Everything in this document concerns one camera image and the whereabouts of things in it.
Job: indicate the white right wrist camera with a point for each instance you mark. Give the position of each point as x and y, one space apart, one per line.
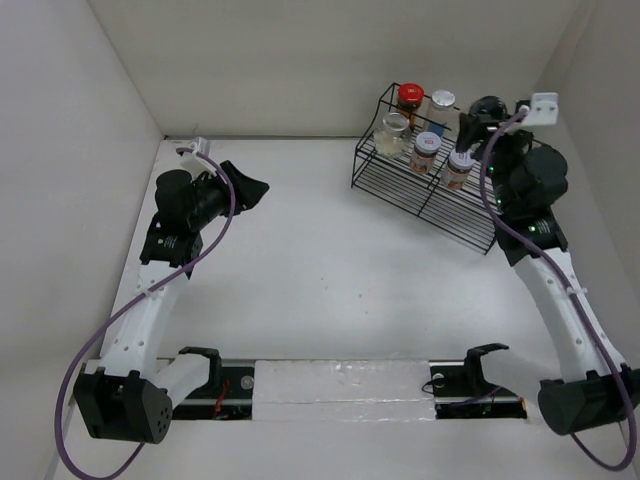
541 110

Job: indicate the black wire rack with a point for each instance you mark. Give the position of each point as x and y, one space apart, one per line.
460 214

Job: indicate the black knob grinder jar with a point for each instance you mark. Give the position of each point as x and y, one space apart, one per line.
489 109

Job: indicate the wide clear glass jar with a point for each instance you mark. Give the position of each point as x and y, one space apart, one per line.
392 135

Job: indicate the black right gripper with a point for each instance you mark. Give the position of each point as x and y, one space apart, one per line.
470 129

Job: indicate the white lid dark spice jar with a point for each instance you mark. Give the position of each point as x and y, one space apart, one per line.
457 169

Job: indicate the silver lid blue label shaker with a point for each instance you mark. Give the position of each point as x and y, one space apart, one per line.
440 112

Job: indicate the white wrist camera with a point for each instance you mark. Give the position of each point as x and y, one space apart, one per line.
541 110
193 155

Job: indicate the red lid chili jar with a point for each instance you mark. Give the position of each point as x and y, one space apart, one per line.
409 100

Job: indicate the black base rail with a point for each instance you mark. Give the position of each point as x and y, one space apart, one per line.
391 390

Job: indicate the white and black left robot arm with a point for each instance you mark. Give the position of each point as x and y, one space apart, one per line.
128 397

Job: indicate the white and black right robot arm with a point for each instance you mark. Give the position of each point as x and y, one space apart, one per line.
596 387

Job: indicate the white lid orange spice jar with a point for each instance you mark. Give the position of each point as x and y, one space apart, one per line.
425 150

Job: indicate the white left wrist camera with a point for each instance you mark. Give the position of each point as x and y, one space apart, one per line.
193 155

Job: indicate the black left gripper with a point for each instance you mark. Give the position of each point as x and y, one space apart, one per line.
251 190

